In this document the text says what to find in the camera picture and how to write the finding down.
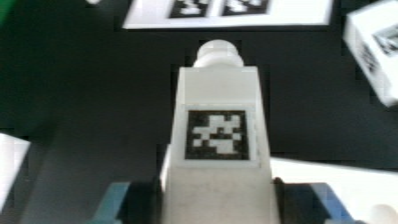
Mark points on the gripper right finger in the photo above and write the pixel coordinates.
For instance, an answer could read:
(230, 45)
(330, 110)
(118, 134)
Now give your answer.
(310, 205)

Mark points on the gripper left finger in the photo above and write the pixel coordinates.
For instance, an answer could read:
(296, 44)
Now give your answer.
(131, 204)

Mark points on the white square tabletop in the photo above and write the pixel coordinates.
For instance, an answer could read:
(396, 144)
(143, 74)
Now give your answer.
(355, 189)

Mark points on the white leg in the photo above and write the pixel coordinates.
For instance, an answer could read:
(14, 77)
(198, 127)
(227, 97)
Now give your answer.
(372, 41)
(216, 177)

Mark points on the white fiducial marker sheet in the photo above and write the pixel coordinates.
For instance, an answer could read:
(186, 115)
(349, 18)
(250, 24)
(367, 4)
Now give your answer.
(168, 14)

